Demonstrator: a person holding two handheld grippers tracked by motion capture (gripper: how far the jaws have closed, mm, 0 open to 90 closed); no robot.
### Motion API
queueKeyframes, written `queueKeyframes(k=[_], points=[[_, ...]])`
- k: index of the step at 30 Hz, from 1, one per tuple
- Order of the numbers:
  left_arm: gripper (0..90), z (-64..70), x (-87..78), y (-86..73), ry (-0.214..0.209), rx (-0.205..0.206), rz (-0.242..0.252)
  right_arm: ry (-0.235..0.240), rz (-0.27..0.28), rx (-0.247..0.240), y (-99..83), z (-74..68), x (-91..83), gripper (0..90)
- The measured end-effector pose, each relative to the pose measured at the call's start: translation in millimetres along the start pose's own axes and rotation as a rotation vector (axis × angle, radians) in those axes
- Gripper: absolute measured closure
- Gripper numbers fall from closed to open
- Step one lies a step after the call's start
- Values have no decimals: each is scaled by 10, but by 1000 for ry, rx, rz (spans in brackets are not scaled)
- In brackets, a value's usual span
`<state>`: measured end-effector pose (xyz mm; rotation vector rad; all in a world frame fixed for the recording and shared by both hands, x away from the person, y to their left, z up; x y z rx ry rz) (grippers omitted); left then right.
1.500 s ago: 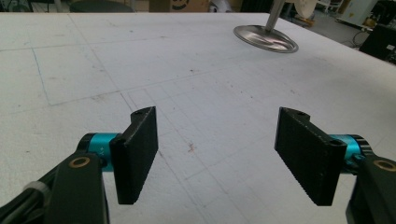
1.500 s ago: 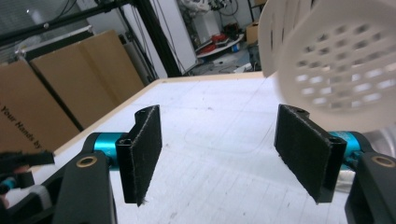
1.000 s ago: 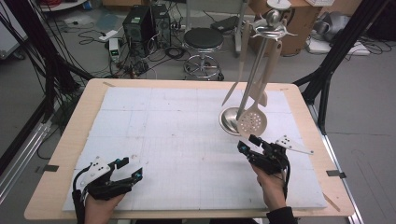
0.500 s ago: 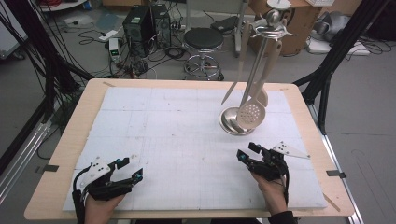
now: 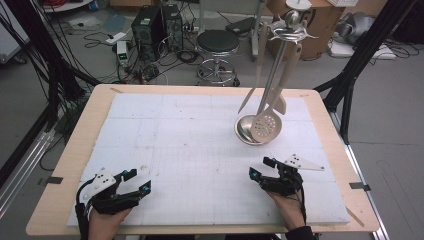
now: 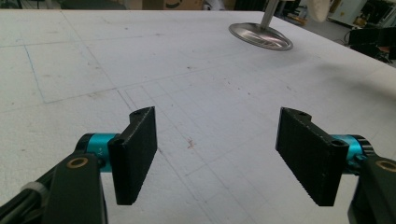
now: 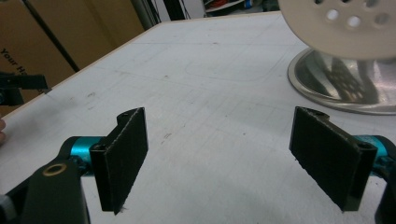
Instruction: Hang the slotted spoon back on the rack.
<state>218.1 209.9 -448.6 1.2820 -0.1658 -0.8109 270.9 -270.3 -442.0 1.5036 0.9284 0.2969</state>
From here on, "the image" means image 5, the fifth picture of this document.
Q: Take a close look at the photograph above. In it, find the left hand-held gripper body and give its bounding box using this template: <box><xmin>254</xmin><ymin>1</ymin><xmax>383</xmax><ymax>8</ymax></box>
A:
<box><xmin>79</xmin><ymin>167</ymin><xmax>143</xmax><ymax>216</ymax></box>

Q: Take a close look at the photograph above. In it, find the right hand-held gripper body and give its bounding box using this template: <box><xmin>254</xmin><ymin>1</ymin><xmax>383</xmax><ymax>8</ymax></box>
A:
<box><xmin>259</xmin><ymin>153</ymin><xmax>326</xmax><ymax>198</ymax></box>

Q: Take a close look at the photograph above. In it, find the beige perforated skimmer spoon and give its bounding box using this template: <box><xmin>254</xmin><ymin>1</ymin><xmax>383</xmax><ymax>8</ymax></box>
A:
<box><xmin>249</xmin><ymin>49</ymin><xmax>291</xmax><ymax>145</ymax></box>

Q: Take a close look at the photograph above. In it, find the beige slotted spatula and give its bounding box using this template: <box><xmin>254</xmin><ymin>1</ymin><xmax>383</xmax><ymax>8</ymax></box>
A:
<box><xmin>265</xmin><ymin>42</ymin><xmax>304</xmax><ymax>116</ymax></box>

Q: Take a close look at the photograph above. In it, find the beige solid spatula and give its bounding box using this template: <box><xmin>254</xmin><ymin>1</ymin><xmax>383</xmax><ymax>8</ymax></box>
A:
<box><xmin>237</xmin><ymin>22</ymin><xmax>270</xmax><ymax>114</ymax></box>

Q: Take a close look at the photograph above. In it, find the steel utensil rack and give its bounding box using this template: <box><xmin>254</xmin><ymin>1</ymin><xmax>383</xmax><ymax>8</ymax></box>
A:
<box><xmin>234</xmin><ymin>9</ymin><xmax>319</xmax><ymax>146</ymax></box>

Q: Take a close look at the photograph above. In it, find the person's right hand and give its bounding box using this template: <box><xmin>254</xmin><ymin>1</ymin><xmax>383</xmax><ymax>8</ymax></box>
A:
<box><xmin>268</xmin><ymin>191</ymin><xmax>307</xmax><ymax>232</ymax></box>

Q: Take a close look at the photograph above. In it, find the person's left hand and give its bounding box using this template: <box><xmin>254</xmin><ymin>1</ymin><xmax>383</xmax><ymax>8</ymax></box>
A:
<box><xmin>87</xmin><ymin>208</ymin><xmax>133</xmax><ymax>240</ymax></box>

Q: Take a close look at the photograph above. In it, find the black tape piece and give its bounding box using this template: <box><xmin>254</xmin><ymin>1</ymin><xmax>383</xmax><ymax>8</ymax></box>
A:
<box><xmin>349</xmin><ymin>181</ymin><xmax>372</xmax><ymax>192</ymax></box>
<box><xmin>37</xmin><ymin>176</ymin><xmax>64</xmax><ymax>186</ymax></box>

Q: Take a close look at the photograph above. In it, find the brown tape strip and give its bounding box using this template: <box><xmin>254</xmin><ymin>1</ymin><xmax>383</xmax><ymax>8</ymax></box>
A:
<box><xmin>345</xmin><ymin>206</ymin><xmax>366</xmax><ymax>228</ymax></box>

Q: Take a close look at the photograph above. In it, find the white foam grid board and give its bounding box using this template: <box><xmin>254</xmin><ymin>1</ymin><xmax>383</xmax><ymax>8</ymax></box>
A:
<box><xmin>66</xmin><ymin>92</ymin><xmax>351</xmax><ymax>228</ymax></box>

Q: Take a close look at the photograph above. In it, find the white device with green label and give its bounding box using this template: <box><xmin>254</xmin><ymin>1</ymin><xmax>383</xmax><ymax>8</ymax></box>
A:
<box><xmin>115</xmin><ymin>40</ymin><xmax>130</xmax><ymax>68</ymax></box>

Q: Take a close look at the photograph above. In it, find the black round stool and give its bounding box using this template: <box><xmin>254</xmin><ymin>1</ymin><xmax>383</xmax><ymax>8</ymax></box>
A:
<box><xmin>195</xmin><ymin>29</ymin><xmax>242</xmax><ymax>88</ymax></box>

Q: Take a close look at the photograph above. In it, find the white power strip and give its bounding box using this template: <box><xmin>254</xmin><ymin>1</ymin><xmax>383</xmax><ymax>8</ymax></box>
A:
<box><xmin>105</xmin><ymin>31</ymin><xmax>128</xmax><ymax>46</ymax></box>

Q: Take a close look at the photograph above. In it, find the black flat case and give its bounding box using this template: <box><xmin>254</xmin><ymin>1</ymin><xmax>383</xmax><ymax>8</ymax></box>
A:
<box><xmin>225</xmin><ymin>16</ymin><xmax>258</xmax><ymax>36</ymax></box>

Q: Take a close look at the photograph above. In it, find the large black computer tower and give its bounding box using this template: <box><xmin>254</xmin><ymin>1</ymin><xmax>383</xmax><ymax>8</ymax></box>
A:
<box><xmin>130</xmin><ymin>5</ymin><xmax>165</xmax><ymax>63</ymax></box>

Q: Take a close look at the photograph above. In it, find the black metal stand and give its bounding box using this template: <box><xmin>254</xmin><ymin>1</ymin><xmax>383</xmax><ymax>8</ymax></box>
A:
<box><xmin>313</xmin><ymin>0</ymin><xmax>419</xmax><ymax>146</ymax></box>
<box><xmin>0</xmin><ymin>0</ymin><xmax>101</xmax><ymax>133</ymax></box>

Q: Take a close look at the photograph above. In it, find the slim black computer tower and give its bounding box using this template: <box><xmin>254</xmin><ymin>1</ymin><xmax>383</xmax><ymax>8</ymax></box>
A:
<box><xmin>161</xmin><ymin>3</ymin><xmax>184</xmax><ymax>53</ymax></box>

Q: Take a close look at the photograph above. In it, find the brown cardboard box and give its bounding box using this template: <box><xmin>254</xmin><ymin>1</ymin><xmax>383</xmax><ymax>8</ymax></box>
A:
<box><xmin>264</xmin><ymin>0</ymin><xmax>346</xmax><ymax>62</ymax></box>

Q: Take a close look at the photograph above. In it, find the grey bag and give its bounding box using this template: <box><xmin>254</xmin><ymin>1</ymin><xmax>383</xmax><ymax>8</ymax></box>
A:
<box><xmin>334</xmin><ymin>12</ymin><xmax>377</xmax><ymax>46</ymax></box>

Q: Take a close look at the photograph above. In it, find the white round disc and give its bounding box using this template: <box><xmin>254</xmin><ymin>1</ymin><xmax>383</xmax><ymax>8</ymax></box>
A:
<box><xmin>285</xmin><ymin>0</ymin><xmax>313</xmax><ymax>11</ymax></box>

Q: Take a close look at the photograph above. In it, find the white keyboard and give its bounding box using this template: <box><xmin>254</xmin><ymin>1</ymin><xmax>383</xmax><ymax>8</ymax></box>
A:
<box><xmin>326</xmin><ymin>0</ymin><xmax>360</xmax><ymax>8</ymax></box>

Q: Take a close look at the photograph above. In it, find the white round table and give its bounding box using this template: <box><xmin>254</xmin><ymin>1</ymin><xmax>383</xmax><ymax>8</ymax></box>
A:
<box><xmin>43</xmin><ymin>0</ymin><xmax>94</xmax><ymax>13</ymax></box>

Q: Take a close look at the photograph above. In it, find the right hand-held gripper cable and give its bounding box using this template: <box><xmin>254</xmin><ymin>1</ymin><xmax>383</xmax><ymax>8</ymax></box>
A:
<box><xmin>299</xmin><ymin>185</ymin><xmax>308</xmax><ymax>225</ymax></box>

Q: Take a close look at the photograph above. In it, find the hand-held gripper cable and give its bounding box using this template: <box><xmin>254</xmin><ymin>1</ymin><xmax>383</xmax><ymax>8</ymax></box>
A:
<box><xmin>299</xmin><ymin>185</ymin><xmax>308</xmax><ymax>225</ymax></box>
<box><xmin>74</xmin><ymin>181</ymin><xmax>95</xmax><ymax>240</ymax></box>

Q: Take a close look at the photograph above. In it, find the left hand-held gripper cable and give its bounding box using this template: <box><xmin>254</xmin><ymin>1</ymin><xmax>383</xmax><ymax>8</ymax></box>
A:
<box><xmin>74</xmin><ymin>181</ymin><xmax>95</xmax><ymax>240</ymax></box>

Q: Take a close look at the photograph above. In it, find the aluminium rail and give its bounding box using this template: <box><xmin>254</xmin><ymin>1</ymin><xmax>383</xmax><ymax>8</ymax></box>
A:
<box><xmin>0</xmin><ymin>128</ymin><xmax>57</xmax><ymax>219</ymax></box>
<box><xmin>329</xmin><ymin>111</ymin><xmax>391</xmax><ymax>240</ymax></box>

